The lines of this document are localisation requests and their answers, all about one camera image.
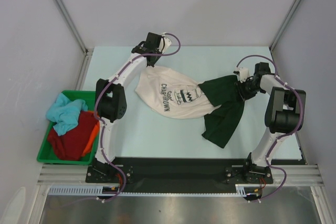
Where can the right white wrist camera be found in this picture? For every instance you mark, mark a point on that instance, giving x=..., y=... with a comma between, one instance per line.
x=242, y=73

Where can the white and green t-shirt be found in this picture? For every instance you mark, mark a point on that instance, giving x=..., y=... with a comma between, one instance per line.
x=175, y=95

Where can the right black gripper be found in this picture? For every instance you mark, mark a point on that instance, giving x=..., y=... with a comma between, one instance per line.
x=242, y=91

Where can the aluminium corner post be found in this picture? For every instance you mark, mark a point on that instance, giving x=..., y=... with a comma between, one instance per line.
x=70, y=24
x=285, y=24

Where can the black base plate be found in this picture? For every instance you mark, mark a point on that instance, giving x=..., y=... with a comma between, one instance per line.
x=179, y=175

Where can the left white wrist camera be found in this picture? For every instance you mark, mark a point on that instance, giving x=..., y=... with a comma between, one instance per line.
x=165, y=43

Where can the left aluminium corner post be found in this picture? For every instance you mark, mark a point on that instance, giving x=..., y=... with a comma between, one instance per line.
x=70, y=24

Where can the dark red t-shirt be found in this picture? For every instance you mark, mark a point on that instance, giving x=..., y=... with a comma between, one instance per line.
x=70, y=146

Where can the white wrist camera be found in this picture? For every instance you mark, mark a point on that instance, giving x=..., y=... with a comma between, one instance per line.
x=165, y=43
x=242, y=73

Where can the light blue t-shirt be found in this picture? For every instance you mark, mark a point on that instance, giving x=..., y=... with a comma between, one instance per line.
x=64, y=113

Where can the orange t-shirt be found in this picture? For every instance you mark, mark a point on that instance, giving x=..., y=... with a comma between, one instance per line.
x=91, y=140

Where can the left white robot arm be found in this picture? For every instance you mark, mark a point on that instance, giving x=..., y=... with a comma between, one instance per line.
x=111, y=103

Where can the aluminium frame rail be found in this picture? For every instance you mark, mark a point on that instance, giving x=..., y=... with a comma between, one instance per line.
x=52, y=174

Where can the grey slotted cable duct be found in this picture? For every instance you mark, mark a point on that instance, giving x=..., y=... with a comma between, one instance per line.
x=105, y=191

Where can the right aluminium corner post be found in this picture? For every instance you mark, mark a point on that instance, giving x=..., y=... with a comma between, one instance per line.
x=285, y=24

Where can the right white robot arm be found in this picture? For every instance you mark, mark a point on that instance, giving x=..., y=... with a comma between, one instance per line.
x=283, y=117

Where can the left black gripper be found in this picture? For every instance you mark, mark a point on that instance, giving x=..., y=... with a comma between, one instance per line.
x=152, y=64

